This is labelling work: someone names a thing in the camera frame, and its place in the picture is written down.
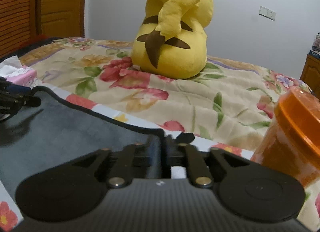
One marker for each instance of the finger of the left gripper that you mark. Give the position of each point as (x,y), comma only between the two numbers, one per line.
(14,97)

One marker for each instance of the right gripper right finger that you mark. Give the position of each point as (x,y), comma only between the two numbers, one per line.
(180,152)

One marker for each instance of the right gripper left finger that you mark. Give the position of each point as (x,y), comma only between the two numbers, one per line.
(142,161)

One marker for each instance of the purple and grey towel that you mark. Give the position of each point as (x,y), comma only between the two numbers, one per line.
(39,138)

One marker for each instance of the pink tissue box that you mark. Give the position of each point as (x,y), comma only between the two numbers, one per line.
(12,70)

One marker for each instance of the floral bed blanket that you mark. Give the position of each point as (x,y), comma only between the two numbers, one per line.
(229,102)

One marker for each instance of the orange plastic cup with lid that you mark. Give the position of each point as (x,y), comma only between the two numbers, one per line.
(291,143)

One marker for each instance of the wooden louvered wardrobe door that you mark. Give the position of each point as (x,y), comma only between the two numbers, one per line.
(18,24)

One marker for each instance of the white fruit print cloth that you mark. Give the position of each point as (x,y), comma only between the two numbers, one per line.
(68,164)

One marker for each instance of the yellow Pikachu plush toy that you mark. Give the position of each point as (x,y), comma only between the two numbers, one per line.
(171,40)

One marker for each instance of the wooden sideboard cabinet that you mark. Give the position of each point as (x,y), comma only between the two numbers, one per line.
(311,73)

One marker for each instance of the stack of folded fabrics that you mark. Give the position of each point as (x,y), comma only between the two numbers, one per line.
(315,51)

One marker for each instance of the white wall switch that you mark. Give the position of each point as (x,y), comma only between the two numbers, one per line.
(265,12)

